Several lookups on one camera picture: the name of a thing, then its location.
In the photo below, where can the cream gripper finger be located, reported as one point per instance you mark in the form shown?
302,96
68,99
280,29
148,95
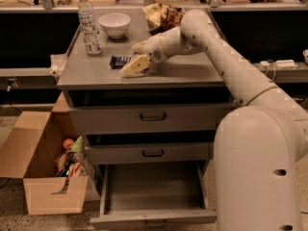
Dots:
138,48
137,64

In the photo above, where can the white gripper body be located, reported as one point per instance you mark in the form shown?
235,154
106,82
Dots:
154,51

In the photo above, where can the blue rxbar blueberry bar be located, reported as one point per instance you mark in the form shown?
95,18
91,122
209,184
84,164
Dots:
119,62

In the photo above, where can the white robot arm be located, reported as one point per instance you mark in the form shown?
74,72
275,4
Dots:
256,145

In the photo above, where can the grey drawer cabinet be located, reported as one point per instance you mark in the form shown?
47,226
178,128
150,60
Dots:
89,81

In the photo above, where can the grey top drawer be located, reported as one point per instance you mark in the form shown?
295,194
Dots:
148,118

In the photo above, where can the grey drawer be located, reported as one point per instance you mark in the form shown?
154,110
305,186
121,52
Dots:
152,195
148,118
149,153

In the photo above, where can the grey middle drawer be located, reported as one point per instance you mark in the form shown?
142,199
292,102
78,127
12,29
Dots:
149,153

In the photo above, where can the grey bottom drawer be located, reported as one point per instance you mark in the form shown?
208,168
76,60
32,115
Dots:
152,195

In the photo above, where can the brown chip bag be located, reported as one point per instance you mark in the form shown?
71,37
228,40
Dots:
162,17

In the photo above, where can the white ceramic bowl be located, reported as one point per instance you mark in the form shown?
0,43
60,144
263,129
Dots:
114,25

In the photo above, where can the clear plastic water bottle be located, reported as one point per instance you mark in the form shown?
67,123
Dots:
89,27

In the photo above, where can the white power adapter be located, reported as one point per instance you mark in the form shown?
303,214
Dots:
264,64

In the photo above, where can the green item in box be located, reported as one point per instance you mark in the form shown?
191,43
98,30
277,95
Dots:
77,145

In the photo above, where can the orange fruit in box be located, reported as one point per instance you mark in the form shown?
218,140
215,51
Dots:
67,143

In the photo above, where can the white power strip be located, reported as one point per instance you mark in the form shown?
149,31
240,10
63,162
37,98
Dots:
286,64

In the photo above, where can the brown cardboard box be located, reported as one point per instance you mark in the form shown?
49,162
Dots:
29,154

